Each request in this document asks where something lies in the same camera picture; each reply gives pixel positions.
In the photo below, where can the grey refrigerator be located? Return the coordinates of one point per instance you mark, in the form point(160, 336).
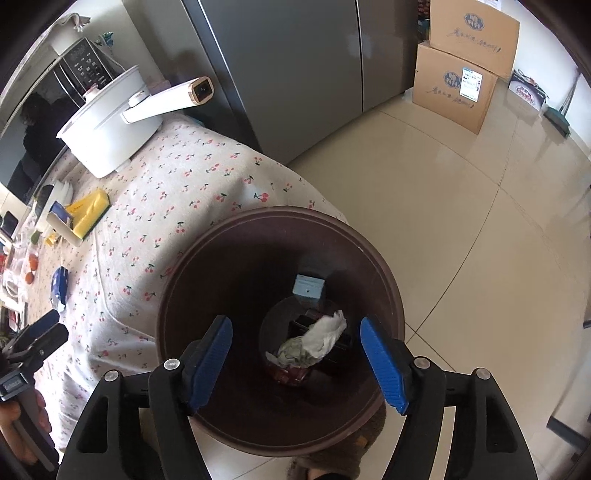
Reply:
point(286, 69)

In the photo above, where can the blue small box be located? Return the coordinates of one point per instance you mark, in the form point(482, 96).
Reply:
point(60, 210)

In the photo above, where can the cardboard box with white label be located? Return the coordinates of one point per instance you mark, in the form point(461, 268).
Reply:
point(448, 92)

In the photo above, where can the black door microwave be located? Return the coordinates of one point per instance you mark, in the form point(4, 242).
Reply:
point(32, 124)

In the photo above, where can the light blue drink carton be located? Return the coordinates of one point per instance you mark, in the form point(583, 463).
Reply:
point(308, 287)

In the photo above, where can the white electric cooking pot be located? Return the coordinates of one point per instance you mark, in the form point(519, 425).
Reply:
point(111, 134)

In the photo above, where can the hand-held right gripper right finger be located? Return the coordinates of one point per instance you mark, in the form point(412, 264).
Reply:
point(381, 360)

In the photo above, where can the red cartoon drink can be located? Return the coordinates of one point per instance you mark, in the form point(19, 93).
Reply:
point(288, 374)

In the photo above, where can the person's left hand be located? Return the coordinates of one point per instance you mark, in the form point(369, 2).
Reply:
point(42, 415)

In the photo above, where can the broom with dustpan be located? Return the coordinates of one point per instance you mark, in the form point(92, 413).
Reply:
point(556, 117)

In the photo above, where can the small orange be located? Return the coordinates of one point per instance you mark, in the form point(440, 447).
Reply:
point(29, 277)
point(33, 262)

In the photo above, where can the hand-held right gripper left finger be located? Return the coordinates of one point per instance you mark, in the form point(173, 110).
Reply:
point(210, 364)

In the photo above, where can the cherry print tablecloth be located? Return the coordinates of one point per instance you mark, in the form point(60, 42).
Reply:
point(184, 198)

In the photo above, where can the yellow sponge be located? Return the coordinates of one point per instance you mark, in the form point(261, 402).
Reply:
point(92, 210)

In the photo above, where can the printed plastic bag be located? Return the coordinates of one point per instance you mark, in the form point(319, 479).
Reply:
point(528, 92)

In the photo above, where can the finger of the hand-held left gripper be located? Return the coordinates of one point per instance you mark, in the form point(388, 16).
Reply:
point(39, 325)
point(48, 341)

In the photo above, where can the crumpled blue packet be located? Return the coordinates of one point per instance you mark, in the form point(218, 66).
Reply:
point(60, 286)

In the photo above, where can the white tissue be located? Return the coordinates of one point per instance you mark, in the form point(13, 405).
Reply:
point(318, 337)

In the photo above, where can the brown plastic bin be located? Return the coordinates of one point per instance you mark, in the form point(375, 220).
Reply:
point(221, 286)

